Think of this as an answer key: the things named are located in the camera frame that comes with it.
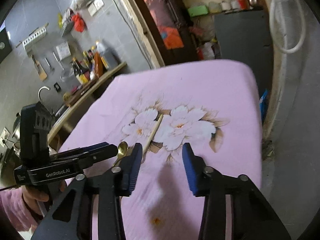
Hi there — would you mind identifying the gold spoon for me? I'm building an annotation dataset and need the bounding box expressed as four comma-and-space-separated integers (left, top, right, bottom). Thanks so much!
112, 141, 129, 166

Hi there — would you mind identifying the wooden chopstick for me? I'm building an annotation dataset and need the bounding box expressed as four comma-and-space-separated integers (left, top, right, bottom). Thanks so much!
143, 114, 163, 155

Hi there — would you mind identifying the kitchen counter shelf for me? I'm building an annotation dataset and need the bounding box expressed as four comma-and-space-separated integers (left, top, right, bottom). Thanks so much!
48, 62, 127, 144

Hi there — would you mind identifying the left hand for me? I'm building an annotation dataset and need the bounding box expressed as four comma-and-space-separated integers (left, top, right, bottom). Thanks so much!
22, 185, 50, 216

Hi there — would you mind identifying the wooden cutting board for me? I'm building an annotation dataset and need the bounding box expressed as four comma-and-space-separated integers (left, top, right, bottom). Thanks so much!
65, 78, 98, 107

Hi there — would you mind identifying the pink floral tablecloth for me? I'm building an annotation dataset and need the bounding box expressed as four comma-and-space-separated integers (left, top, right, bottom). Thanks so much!
61, 60, 262, 239

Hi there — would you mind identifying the red plastic bag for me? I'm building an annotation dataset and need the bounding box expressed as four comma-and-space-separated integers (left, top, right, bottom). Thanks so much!
71, 13, 86, 33

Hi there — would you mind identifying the grey cabinet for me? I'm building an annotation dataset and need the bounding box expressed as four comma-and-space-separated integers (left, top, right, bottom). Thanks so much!
214, 10, 274, 95

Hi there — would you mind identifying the green box on shelf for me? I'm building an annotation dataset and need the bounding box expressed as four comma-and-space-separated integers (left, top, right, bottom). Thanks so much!
188, 5, 209, 17

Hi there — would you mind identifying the white wall switch plate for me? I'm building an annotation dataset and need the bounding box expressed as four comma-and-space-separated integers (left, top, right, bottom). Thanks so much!
87, 0, 104, 17

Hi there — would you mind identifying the white hose loop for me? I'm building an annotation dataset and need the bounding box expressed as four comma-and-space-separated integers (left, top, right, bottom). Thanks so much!
268, 0, 307, 55

